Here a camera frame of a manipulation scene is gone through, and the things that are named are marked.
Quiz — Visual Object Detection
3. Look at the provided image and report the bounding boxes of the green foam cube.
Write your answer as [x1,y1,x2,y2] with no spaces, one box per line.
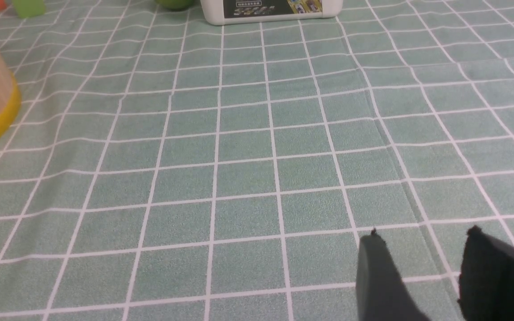
[12,0,46,20]

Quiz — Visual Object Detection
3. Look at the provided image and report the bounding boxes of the green toy watermelon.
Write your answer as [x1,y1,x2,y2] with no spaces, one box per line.
[155,0,195,12]

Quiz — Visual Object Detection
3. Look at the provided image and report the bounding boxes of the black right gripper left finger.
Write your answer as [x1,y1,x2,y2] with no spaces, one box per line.
[356,228,429,321]

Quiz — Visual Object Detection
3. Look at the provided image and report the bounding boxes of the green checkered tablecloth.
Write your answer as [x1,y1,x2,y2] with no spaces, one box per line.
[0,0,514,321]

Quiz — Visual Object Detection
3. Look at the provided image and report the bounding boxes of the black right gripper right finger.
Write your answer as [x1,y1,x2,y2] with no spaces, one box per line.
[458,226,514,321]

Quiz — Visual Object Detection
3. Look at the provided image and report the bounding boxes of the green white plastic toolbox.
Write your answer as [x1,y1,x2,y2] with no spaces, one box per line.
[200,0,344,26]

